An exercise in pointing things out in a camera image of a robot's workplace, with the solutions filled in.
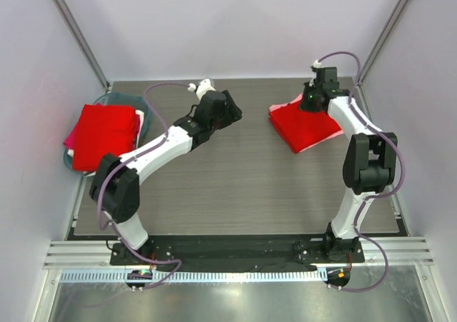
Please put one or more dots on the stack of folded clothes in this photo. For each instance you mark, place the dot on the stack of folded clothes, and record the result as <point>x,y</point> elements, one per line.
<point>71,140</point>

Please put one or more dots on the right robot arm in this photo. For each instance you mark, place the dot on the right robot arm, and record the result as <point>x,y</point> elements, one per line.
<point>368,168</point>

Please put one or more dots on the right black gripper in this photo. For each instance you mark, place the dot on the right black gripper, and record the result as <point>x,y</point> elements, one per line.
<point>307,104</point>

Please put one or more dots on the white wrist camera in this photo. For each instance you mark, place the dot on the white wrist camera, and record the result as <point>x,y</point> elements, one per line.
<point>315,67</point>
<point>201,88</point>

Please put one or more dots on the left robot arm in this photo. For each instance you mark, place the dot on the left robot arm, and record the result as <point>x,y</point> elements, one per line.
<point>116,184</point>

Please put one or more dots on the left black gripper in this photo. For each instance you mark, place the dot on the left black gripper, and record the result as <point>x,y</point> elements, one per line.
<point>232,113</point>

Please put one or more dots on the slotted cable duct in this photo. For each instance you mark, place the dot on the slotted cable duct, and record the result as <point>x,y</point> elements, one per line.
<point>142,275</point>

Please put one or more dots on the teal plastic basket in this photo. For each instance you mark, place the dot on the teal plastic basket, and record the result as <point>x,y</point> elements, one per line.
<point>144,118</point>

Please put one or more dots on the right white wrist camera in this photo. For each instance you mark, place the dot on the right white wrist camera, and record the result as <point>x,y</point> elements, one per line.
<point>315,67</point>

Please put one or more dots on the folded pink t-shirt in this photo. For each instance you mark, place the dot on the folded pink t-shirt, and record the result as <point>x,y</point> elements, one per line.
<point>314,136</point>

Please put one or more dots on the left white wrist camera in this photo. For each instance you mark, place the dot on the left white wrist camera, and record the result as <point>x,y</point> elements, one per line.
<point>201,88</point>

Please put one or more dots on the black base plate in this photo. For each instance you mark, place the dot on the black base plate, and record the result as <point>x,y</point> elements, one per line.
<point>242,252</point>

